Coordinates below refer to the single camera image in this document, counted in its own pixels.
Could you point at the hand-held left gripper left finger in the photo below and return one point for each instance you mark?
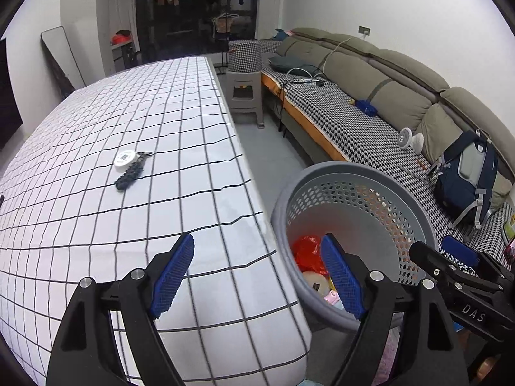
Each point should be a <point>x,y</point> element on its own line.
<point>173,277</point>

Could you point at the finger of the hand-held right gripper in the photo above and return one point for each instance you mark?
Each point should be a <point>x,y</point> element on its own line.
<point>438,267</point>
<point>458,249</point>

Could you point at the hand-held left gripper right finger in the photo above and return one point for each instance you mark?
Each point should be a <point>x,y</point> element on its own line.
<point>342,275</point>

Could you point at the pink snack wrapper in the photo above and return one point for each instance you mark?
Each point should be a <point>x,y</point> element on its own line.
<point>332,298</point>

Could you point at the beige plush ball yellow band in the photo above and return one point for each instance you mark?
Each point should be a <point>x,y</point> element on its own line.
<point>316,283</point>

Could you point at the red plastic bag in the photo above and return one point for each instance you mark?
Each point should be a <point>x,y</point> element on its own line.
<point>308,253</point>

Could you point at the grey perforated plastic basket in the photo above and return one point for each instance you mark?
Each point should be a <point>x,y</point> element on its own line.
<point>362,217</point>

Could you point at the green packet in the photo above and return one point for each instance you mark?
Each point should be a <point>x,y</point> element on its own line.
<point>511,228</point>

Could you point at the white checked tablecloth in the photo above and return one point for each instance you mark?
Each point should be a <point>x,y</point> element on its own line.
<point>120,229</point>

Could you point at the navy and grey backpack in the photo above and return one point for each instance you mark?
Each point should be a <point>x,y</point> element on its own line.
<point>470,177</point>

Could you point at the small white fan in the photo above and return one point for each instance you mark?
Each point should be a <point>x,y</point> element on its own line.
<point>407,138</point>

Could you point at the grey sofa with houndstooth cover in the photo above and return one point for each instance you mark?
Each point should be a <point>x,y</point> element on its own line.
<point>342,120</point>

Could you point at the small blue object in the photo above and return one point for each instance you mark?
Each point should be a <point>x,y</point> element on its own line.
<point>366,107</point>

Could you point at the olive green sofa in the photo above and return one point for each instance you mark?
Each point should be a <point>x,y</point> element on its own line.
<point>402,84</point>

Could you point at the grey plastic stool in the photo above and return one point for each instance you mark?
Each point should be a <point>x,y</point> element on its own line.
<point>245,104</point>

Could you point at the dark teal pillow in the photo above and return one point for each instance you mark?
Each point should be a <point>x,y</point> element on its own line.
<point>289,63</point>

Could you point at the small grey desk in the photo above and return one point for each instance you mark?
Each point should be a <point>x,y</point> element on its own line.
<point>122,58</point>

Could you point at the houndstooth cushion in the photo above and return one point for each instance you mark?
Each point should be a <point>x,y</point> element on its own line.
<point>245,54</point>

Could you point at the red object on desk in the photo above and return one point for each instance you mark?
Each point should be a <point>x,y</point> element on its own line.
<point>121,38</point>

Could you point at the blue plush toy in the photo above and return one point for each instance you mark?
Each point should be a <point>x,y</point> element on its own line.
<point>281,34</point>

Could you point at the standing rack with beige cloth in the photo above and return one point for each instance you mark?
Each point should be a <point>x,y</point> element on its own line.
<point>223,26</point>

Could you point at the wall power outlet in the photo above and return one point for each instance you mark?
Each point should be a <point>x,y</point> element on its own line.
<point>365,30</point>

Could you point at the leaning wall mirror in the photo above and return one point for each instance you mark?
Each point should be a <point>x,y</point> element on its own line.
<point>60,60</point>

